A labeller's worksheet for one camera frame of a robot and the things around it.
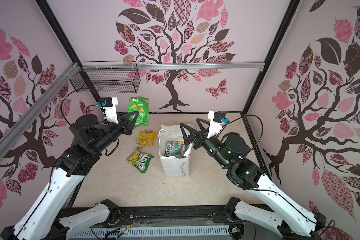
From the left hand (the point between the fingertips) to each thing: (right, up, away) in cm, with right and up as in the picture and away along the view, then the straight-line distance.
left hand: (137, 115), depth 59 cm
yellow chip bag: (-8, -13, +45) cm, 47 cm away
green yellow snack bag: (-9, -26, +31) cm, 42 cm away
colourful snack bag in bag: (+14, -18, +30) cm, 38 cm away
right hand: (+21, -3, -6) cm, 22 cm away
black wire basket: (-30, +28, +36) cm, 55 cm away
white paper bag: (+14, -25, +15) cm, 32 cm away
